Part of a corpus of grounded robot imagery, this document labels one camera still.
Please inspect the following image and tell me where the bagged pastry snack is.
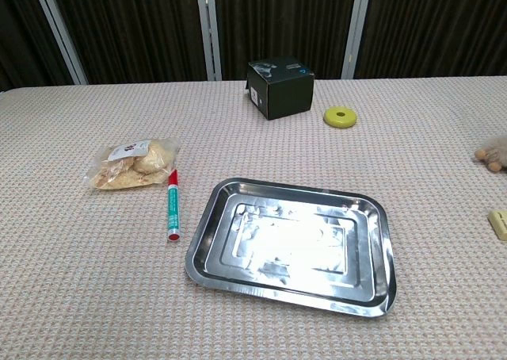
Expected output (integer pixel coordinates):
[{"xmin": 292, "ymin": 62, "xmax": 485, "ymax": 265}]
[{"xmin": 86, "ymin": 136, "xmax": 181, "ymax": 192}]

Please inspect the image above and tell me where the stainless steel rectangular tray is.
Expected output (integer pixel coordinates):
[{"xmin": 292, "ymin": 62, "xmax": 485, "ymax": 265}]
[{"xmin": 184, "ymin": 177, "xmax": 398, "ymax": 318}]

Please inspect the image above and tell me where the black cardboard box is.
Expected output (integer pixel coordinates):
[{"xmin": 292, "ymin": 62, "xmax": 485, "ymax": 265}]
[{"xmin": 244, "ymin": 56, "xmax": 316, "ymax": 121}]

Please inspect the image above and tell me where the red and green marker pen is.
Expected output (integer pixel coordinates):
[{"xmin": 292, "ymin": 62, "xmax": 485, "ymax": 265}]
[{"xmin": 166, "ymin": 169, "xmax": 182, "ymax": 243}]

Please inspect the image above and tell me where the checkered beige tablecloth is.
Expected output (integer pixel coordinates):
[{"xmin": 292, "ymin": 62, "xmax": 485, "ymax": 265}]
[{"xmin": 0, "ymin": 75, "xmax": 507, "ymax": 360}]

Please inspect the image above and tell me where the fluffy beige plush toy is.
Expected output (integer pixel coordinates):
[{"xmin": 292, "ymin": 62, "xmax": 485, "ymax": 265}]
[{"xmin": 474, "ymin": 134, "xmax": 507, "ymax": 174}]

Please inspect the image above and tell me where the pale yellow plastic block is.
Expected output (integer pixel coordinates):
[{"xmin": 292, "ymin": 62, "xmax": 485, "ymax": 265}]
[{"xmin": 486, "ymin": 209, "xmax": 507, "ymax": 241}]

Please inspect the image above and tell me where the yellow-green ring disc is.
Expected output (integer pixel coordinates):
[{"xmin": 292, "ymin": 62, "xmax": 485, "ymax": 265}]
[{"xmin": 323, "ymin": 105, "xmax": 359, "ymax": 129}]

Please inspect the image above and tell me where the grey metal partition post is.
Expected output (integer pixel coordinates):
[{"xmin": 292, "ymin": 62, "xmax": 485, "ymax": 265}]
[
  {"xmin": 340, "ymin": 0, "xmax": 374, "ymax": 80},
  {"xmin": 30, "ymin": 0, "xmax": 90, "ymax": 86},
  {"xmin": 195, "ymin": 0, "xmax": 223, "ymax": 82}
]

